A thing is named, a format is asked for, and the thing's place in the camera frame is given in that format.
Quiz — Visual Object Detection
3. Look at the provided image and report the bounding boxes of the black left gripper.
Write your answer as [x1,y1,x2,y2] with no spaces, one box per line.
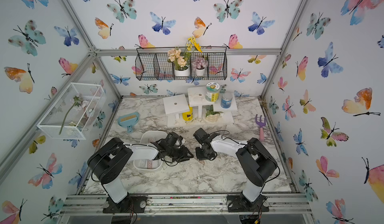
[166,145,195,163]

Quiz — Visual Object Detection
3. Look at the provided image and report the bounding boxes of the white storage box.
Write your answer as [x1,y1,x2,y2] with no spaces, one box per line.
[131,131,167,172]

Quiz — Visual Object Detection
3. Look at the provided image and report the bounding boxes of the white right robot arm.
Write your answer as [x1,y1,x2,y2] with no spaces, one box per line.
[194,128,278,203]

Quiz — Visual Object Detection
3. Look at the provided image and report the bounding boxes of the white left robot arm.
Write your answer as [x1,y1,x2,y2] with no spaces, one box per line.
[87,132,194,204]

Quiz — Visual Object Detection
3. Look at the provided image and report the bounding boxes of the cream bubble plant pot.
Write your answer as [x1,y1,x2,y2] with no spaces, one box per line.
[206,110,224,123]

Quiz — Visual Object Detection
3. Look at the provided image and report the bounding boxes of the yellow can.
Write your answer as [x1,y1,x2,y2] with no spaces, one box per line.
[182,107,194,122]

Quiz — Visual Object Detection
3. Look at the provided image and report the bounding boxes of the white tiered display stand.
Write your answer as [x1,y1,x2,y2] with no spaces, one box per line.
[163,87,238,128]

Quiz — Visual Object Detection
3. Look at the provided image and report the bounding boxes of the teal dustpan brush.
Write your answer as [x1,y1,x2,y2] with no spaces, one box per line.
[118,112,140,133]

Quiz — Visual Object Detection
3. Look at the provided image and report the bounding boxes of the blue lidded jar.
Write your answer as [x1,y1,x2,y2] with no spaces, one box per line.
[221,93,233,109]

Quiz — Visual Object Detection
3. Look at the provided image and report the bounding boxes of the purple pink garden rake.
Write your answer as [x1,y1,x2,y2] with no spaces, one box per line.
[255,115,267,142]

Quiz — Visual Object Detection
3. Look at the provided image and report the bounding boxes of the sunflower seed jar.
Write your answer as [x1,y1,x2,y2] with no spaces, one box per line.
[205,82,221,103]

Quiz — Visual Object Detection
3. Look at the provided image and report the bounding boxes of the white pot purple flowers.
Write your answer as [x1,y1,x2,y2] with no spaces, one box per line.
[192,57,208,77]

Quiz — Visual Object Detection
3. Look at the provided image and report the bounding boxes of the white pot beige flowers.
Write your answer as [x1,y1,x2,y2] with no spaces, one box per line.
[167,36,203,77]

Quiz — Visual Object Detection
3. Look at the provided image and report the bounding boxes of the artificial pink flower stem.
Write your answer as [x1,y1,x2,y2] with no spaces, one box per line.
[59,94,90,135]

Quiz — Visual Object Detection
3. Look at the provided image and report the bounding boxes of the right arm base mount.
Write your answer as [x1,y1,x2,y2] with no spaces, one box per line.
[227,194,270,213]

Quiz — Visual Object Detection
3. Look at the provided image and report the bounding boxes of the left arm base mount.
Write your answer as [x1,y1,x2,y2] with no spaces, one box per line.
[103,194,148,214]

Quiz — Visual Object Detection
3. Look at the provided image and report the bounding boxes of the black wire wall basket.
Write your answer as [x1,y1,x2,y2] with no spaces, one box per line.
[133,46,228,81]

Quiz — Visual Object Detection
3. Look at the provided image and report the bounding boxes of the white mesh wall box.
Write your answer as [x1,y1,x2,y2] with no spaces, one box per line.
[37,83,106,140]

